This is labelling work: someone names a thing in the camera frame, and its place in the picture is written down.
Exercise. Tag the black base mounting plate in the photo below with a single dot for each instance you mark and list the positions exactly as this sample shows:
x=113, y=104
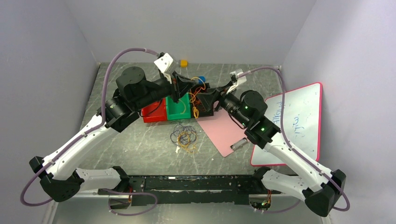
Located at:
x=237, y=189

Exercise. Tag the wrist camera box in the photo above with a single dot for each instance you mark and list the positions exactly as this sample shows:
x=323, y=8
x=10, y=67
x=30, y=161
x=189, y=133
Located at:
x=166, y=65
x=236, y=80

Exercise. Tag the pink-framed whiteboard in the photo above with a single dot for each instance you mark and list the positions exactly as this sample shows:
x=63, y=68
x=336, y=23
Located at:
x=302, y=121

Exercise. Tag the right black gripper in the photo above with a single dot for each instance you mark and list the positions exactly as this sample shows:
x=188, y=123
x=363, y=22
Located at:
x=219, y=94

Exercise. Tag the blue cube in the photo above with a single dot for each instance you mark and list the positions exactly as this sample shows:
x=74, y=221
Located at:
x=201, y=79

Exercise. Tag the green plastic bin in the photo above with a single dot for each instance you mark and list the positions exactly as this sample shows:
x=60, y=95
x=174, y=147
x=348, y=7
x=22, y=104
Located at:
x=180, y=110

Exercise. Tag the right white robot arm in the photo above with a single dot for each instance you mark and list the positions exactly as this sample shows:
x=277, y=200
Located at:
x=320, y=188

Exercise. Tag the red plastic bin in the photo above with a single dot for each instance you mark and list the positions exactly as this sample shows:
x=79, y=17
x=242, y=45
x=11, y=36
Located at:
x=155, y=112

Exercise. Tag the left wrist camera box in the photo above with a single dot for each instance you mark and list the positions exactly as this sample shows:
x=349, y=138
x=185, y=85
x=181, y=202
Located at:
x=166, y=65

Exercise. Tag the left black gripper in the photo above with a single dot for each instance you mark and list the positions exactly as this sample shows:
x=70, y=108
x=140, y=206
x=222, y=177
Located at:
x=180, y=84

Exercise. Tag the yellow cube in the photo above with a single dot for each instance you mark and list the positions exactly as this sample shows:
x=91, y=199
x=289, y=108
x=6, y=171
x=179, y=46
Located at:
x=183, y=63

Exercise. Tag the black plastic bin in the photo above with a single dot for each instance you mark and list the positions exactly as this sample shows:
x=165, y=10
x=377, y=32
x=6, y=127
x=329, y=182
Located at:
x=197, y=110

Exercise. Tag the pink clipboard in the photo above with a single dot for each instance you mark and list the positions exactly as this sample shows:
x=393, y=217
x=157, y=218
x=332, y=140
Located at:
x=221, y=131

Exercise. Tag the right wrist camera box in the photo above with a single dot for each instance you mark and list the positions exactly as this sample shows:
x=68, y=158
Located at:
x=236, y=80

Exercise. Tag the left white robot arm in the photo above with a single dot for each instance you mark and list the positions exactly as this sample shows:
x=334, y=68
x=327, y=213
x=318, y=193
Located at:
x=60, y=175

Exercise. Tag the aluminium rail frame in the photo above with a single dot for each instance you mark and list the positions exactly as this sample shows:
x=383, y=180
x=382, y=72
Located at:
x=123, y=200

